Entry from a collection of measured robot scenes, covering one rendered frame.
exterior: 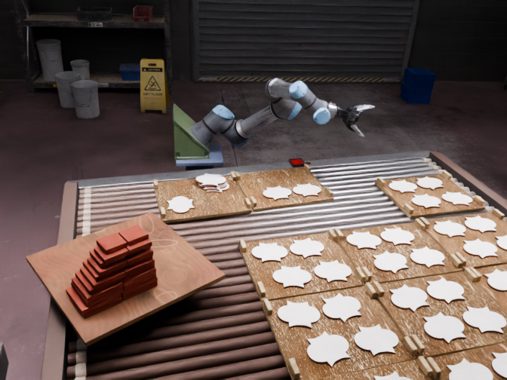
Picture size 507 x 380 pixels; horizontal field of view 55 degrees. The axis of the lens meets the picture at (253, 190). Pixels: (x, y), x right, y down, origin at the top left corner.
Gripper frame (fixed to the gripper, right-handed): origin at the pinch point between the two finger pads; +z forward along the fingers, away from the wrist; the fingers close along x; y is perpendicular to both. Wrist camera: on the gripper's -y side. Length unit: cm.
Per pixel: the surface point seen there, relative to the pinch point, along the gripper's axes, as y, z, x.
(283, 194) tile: 8, -33, -44
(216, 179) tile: -4, -65, -47
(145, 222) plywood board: 41, -95, -60
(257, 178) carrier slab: -11, -43, -44
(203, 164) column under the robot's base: -46, -67, -51
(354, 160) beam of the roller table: -32.0, 13.9, -24.8
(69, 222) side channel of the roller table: 23, -125, -74
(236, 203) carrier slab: 11, -55, -52
